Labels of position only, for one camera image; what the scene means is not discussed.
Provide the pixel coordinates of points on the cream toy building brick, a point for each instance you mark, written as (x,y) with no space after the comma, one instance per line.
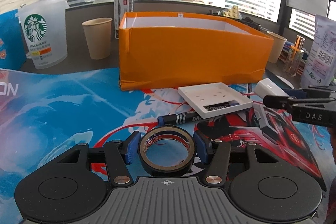
(232,12)

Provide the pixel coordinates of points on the white power adapter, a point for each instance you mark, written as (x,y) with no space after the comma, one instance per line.
(266,87)

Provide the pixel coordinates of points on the Starbucks translucent plastic cup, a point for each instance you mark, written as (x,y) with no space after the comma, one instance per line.
(44,28)

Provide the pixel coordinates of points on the black tape roll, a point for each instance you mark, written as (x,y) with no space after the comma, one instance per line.
(167,151)

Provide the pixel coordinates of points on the white switch cover plate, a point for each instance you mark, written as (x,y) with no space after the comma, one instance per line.
(214,100)

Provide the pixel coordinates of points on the orange cardboard box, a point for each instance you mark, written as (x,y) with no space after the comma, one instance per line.
(173,49)

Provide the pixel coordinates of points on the anime print desk mat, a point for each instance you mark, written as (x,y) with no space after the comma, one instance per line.
(44,115)

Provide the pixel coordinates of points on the tall grey product box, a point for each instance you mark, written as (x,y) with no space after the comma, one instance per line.
(120,8)

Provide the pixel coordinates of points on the beige paper cup left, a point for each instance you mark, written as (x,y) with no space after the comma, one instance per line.
(98,36)

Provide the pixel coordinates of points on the beige paper cup right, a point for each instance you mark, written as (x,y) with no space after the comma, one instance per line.
(278,44)

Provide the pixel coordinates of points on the black blue marker pen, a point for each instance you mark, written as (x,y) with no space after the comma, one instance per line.
(179,118)

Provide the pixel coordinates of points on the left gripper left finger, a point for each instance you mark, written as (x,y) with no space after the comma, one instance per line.
(119,154)

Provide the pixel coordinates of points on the right hand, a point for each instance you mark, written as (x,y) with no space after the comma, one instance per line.
(332,132)

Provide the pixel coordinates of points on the white printed plastic pouch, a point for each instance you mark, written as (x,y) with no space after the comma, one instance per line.
(320,66)

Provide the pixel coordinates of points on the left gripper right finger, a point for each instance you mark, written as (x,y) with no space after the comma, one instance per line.
(215,156)

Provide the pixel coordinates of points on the beige paper cup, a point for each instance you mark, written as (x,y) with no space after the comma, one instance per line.
(98,36)
(278,44)

